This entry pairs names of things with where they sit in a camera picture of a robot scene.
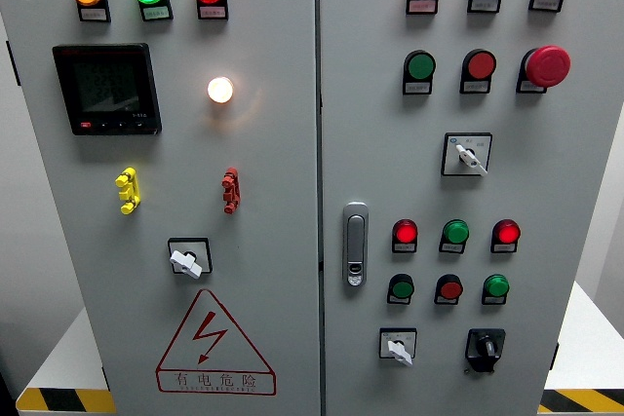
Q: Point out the black knob turn switch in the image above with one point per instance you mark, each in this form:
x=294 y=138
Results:
x=485 y=347

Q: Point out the pale grey cabinet door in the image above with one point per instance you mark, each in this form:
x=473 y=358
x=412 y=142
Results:
x=380 y=143
x=273 y=167

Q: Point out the silver door lock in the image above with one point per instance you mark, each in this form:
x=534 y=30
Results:
x=355 y=240

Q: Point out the small red round lamp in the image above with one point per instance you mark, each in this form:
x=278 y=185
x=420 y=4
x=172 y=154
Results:
x=507 y=232
x=405 y=231

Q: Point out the small label plate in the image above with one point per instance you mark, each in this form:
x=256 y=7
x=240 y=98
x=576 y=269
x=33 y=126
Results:
x=156 y=12
x=94 y=14
x=422 y=6
x=475 y=87
x=544 y=4
x=483 y=5
x=451 y=248
x=529 y=87
x=398 y=300
x=212 y=11
x=417 y=87
x=404 y=248
x=493 y=300
x=503 y=248
x=445 y=300

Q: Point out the white round lamp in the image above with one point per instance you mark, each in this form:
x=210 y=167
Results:
x=220 y=89

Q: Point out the small green push button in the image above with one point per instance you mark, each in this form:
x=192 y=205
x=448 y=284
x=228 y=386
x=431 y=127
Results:
x=402 y=288

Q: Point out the small green round lamp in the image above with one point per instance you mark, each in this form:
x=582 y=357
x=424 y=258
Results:
x=496 y=286
x=456 y=232

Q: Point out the flat green push button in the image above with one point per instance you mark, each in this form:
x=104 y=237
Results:
x=421 y=65

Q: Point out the small red push button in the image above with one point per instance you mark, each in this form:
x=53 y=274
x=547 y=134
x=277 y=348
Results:
x=450 y=289

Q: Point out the red warning triangle sign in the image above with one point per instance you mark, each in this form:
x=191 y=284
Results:
x=209 y=333

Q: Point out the flat red push button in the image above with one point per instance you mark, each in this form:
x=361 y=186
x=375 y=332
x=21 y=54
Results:
x=480 y=65

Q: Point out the black display meter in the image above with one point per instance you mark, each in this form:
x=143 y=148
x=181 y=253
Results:
x=106 y=87

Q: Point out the large red stop button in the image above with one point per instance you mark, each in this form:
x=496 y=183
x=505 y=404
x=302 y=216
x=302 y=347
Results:
x=548 y=66

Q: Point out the black door hinge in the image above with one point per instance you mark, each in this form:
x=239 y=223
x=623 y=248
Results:
x=13 y=63
x=555 y=355
x=105 y=378

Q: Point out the black yellow striped tape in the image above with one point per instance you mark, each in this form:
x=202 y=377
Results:
x=63 y=400
x=580 y=400

